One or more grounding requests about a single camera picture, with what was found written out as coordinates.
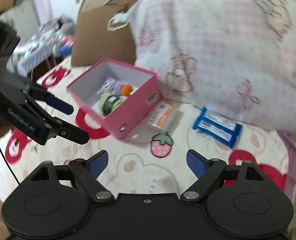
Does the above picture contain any green yarn ball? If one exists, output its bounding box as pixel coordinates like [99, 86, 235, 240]
[98, 93, 125, 116]

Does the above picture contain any purple plush toy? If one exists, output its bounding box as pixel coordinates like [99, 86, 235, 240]
[96, 77, 126, 95]

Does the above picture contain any orange makeup sponge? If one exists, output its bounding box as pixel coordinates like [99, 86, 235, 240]
[121, 84, 133, 96]

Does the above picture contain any blue wet wipes pack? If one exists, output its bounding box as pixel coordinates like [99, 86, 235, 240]
[192, 107, 243, 149]

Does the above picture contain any cluttered bedside table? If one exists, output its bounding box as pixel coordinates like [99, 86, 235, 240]
[6, 15, 75, 77]

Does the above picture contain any bear print bed blanket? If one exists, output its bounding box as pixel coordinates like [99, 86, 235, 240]
[0, 57, 296, 201]

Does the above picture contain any clear orange-label plastic case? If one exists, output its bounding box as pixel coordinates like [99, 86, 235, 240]
[147, 100, 182, 133]

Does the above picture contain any pink cardboard box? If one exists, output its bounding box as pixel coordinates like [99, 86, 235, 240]
[67, 59, 162, 139]

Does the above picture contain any brown cloud pillow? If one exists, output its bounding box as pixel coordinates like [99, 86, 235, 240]
[71, 5, 136, 67]

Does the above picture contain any pink patterned pillow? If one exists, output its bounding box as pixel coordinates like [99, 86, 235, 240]
[128, 0, 296, 136]

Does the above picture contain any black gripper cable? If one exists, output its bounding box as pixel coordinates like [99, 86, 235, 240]
[0, 141, 21, 185]

